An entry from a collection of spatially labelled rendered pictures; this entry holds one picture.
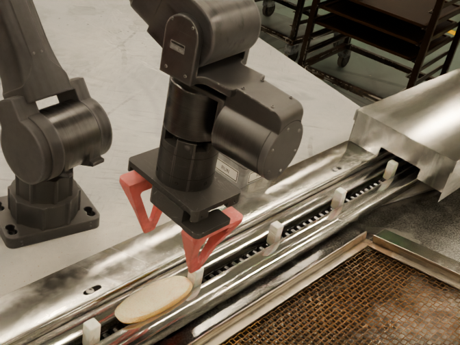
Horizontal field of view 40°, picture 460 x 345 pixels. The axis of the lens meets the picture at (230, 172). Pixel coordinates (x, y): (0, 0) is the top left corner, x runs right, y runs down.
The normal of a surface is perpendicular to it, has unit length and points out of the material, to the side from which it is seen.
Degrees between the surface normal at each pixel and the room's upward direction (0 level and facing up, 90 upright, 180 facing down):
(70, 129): 44
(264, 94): 6
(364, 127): 90
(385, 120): 0
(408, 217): 0
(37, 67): 55
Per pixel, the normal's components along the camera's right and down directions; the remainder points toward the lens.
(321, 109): 0.16, -0.83
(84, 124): 0.66, -0.29
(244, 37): 0.78, 0.45
